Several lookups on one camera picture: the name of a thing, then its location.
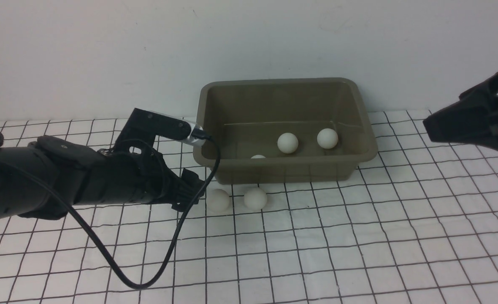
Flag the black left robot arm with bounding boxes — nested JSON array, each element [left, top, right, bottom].
[[0, 136, 203, 220]]

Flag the black left camera cable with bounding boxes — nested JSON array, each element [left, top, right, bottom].
[[4, 135, 222, 290]]

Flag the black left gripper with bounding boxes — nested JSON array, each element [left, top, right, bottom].
[[156, 152, 206, 212]]

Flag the olive plastic storage bin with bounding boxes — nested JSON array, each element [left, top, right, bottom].
[[196, 77, 378, 185]]

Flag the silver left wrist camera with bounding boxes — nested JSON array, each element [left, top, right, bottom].
[[113, 108, 211, 153]]

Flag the white grid-pattern table mat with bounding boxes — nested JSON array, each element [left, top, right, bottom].
[[0, 111, 498, 304]]

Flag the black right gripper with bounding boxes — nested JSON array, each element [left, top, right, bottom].
[[423, 73, 498, 151]]

